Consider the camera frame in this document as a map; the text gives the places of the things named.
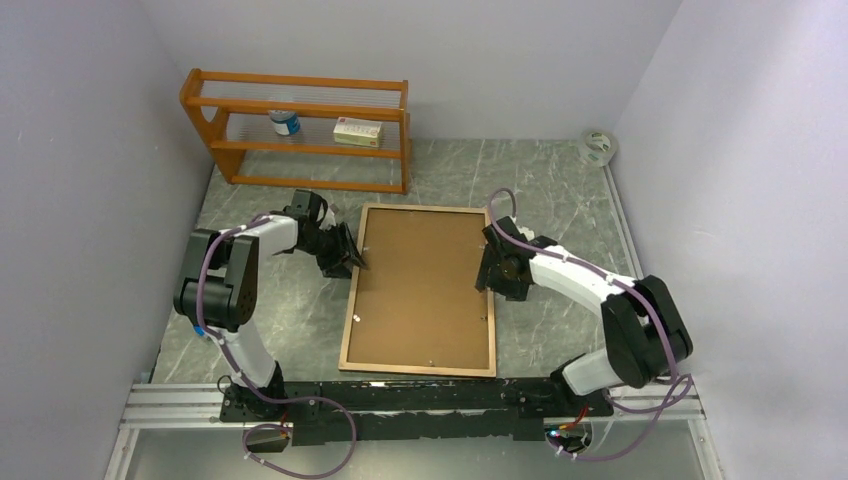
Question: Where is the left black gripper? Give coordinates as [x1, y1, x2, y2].
[298, 222, 368, 279]

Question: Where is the brown backing board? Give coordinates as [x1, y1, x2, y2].
[345, 208, 492, 371]

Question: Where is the picture frame black and wood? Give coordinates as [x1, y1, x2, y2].
[337, 202, 498, 379]

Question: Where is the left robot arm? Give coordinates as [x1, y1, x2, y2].
[173, 189, 367, 420]

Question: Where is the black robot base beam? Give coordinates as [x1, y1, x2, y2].
[219, 377, 613, 446]

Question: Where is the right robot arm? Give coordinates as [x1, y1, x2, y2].
[475, 217, 693, 415]

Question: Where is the white cream small box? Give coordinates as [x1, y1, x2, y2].
[333, 117, 383, 148]

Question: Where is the clear tape roll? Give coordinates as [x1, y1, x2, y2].
[577, 129, 619, 168]

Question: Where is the blue white small jar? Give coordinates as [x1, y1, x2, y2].
[268, 110, 301, 136]

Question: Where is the orange wooden shelf rack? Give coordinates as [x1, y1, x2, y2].
[179, 68, 412, 194]

